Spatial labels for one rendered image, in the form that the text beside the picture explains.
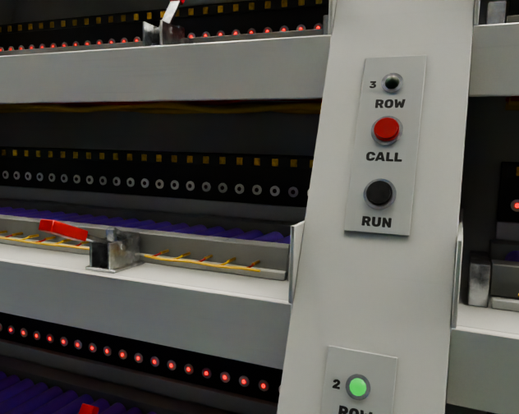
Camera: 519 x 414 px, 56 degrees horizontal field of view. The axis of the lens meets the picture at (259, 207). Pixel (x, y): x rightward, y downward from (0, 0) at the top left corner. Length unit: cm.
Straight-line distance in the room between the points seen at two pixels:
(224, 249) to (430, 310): 17
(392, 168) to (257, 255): 13
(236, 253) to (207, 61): 16
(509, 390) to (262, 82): 26
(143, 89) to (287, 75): 13
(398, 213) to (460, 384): 10
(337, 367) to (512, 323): 11
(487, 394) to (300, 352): 11
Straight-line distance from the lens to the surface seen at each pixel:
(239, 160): 53
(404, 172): 32
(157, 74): 44
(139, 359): 56
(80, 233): 37
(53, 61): 51
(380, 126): 33
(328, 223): 32
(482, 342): 31
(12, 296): 46
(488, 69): 36
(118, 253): 40
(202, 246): 40
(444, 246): 31
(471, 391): 32
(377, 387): 31
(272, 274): 37
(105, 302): 39
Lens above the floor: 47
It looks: 13 degrees up
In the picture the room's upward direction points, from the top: 10 degrees clockwise
